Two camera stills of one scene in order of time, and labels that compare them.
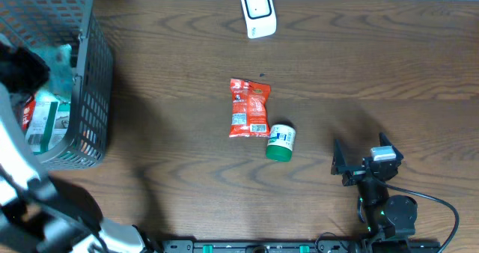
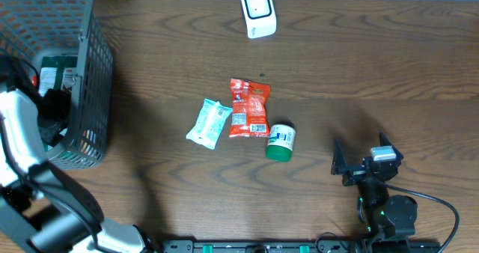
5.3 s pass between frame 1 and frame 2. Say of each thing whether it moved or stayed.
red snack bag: stayed
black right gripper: stayed
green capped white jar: stayed
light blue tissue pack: moved
